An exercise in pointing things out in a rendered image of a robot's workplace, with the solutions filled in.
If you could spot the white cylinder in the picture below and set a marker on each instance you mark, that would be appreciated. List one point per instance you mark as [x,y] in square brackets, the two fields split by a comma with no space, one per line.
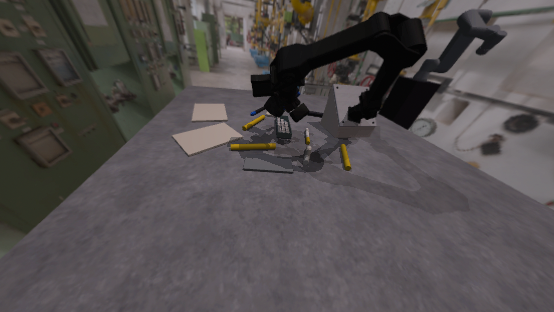
[307,155]

